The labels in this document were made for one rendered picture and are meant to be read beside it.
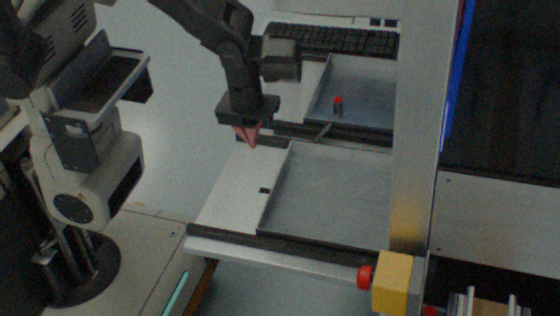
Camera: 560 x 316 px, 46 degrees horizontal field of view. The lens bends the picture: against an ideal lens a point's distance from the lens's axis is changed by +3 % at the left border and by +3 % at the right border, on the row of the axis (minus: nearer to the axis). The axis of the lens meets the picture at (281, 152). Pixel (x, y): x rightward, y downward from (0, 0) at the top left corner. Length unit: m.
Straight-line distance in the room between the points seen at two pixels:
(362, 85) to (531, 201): 0.75
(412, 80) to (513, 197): 0.24
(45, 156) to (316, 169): 0.61
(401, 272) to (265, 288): 1.29
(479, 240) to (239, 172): 0.58
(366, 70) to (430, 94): 0.82
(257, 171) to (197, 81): 1.83
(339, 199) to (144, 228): 0.98
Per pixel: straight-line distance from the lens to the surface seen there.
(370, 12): 2.02
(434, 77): 0.85
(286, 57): 1.02
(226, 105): 1.13
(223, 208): 1.35
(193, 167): 2.75
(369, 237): 1.28
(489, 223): 1.02
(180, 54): 3.43
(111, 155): 1.65
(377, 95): 1.60
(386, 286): 1.03
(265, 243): 1.25
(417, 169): 0.96
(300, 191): 1.36
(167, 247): 2.11
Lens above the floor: 1.86
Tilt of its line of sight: 43 degrees down
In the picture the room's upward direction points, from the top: 5 degrees counter-clockwise
